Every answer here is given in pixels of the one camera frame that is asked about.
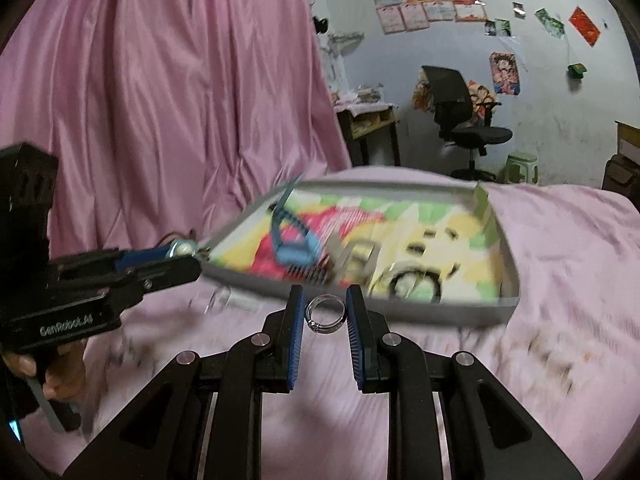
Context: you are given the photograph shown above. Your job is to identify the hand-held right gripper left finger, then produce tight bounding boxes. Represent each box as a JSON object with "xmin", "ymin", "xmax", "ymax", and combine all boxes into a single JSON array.
[{"xmin": 62, "ymin": 284, "xmax": 306, "ymax": 480}]

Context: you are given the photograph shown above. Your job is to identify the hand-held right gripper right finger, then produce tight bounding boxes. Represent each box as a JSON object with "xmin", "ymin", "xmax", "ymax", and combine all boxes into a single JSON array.
[{"xmin": 346, "ymin": 284, "xmax": 583, "ymax": 480}]

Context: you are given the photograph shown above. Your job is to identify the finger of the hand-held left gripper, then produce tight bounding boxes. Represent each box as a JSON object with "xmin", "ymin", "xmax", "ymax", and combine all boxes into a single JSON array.
[
  {"xmin": 112, "ymin": 245, "xmax": 176, "ymax": 273},
  {"xmin": 120, "ymin": 255, "xmax": 203, "ymax": 307}
]

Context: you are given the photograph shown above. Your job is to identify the silver bangle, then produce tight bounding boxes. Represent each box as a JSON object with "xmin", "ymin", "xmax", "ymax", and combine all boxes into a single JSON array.
[{"xmin": 304, "ymin": 295, "xmax": 347, "ymax": 335}]

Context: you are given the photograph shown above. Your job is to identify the pale green bead pendant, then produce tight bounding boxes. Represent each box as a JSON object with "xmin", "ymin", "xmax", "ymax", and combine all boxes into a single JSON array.
[{"xmin": 167, "ymin": 239, "xmax": 211, "ymax": 261}]

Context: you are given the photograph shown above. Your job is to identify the black hair tie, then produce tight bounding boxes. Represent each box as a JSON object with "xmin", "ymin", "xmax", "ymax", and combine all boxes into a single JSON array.
[{"xmin": 382, "ymin": 262, "xmax": 444, "ymax": 305}]

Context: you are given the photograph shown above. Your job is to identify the black beaded bracelet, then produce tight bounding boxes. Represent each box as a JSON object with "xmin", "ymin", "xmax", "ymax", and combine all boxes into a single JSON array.
[{"xmin": 287, "ymin": 265, "xmax": 334, "ymax": 284}]

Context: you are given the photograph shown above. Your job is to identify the blue wrist watch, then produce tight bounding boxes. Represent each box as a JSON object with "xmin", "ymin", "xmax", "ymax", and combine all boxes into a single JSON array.
[{"xmin": 267, "ymin": 180, "xmax": 324, "ymax": 274}]

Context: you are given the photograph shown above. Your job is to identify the grey shallow cardboard box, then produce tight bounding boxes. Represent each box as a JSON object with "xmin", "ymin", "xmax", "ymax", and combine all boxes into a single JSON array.
[{"xmin": 197, "ymin": 175, "xmax": 521, "ymax": 329}]

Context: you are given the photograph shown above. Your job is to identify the person's left hand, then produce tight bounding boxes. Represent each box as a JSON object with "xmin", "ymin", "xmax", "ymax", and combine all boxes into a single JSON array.
[{"xmin": 2, "ymin": 339, "xmax": 89, "ymax": 402}]

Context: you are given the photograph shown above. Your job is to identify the colourful printed paper liner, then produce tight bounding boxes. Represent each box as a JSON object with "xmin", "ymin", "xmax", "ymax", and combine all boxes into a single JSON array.
[{"xmin": 215, "ymin": 189, "xmax": 504, "ymax": 307}]

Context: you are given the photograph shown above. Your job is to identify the pink satin curtain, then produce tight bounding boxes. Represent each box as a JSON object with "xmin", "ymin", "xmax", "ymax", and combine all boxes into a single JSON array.
[{"xmin": 0, "ymin": 0, "xmax": 354, "ymax": 283}]

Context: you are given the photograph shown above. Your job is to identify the wooden desk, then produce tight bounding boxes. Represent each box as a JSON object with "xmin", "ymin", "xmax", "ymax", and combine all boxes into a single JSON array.
[{"xmin": 333, "ymin": 99, "xmax": 402, "ymax": 169}]

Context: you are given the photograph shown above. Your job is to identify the green plastic stool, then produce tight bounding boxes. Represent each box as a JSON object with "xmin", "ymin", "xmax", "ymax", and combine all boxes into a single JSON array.
[{"xmin": 502, "ymin": 152, "xmax": 540, "ymax": 185}]

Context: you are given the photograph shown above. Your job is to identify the stack of books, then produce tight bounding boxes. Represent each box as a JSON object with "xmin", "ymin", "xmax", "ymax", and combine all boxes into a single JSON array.
[{"xmin": 337, "ymin": 84, "xmax": 386, "ymax": 106}]

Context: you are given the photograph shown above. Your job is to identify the black office chair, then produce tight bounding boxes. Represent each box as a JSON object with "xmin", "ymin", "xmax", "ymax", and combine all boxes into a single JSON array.
[{"xmin": 419, "ymin": 65, "xmax": 515, "ymax": 174}]

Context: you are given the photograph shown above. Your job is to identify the brown bag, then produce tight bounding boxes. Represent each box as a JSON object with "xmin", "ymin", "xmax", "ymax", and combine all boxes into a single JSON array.
[{"xmin": 602, "ymin": 154, "xmax": 640, "ymax": 194}]

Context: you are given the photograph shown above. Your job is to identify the wooden cabinet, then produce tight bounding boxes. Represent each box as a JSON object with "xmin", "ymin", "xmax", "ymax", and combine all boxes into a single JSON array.
[{"xmin": 614, "ymin": 119, "xmax": 640, "ymax": 159}]

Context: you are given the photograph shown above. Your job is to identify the red diamond paper decoration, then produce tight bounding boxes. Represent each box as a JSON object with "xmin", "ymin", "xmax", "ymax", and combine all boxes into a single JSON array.
[{"xmin": 568, "ymin": 5, "xmax": 602, "ymax": 48}]

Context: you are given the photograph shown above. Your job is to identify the colourful floral wall picture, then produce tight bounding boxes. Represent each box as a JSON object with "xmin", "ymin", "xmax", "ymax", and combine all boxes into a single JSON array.
[{"xmin": 413, "ymin": 72, "xmax": 436, "ymax": 114}]

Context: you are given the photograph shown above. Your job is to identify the cartoon wall poster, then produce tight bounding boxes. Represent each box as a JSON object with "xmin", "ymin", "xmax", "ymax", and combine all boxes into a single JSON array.
[
  {"xmin": 467, "ymin": 79, "xmax": 499, "ymax": 126},
  {"xmin": 488, "ymin": 51, "xmax": 522, "ymax": 96}
]

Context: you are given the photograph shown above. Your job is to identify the wire wall rack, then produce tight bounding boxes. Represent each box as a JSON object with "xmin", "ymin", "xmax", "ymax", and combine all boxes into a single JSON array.
[{"xmin": 327, "ymin": 29, "xmax": 366, "ymax": 46}]

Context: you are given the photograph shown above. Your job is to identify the green wall photos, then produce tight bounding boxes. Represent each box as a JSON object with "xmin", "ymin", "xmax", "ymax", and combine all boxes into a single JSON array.
[{"xmin": 533, "ymin": 7, "xmax": 565, "ymax": 39}]

